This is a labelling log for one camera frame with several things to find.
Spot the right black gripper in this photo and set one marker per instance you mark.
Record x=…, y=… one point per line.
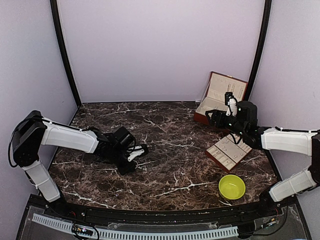
x=216, y=113

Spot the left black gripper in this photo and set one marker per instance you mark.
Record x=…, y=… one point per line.
x=130, y=168

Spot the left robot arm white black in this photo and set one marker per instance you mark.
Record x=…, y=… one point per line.
x=119, y=150

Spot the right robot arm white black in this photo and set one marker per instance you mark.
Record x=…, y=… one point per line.
x=241, y=118

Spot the red jewelry box open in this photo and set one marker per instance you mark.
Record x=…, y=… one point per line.
x=214, y=96

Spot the red jewelry tray insert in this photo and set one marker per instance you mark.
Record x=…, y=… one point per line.
x=228, y=152

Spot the lime green bowl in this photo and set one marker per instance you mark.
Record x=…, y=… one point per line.
x=231, y=187

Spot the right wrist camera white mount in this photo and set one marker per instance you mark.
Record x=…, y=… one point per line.
x=231, y=103

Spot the right black frame post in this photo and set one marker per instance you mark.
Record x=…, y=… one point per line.
x=259, y=49

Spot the black frame post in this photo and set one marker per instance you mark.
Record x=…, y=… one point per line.
x=259, y=49
x=63, y=51

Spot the white slotted cable duct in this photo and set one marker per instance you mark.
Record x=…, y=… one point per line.
x=122, y=231

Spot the left black frame post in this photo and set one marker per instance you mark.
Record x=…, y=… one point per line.
x=63, y=51

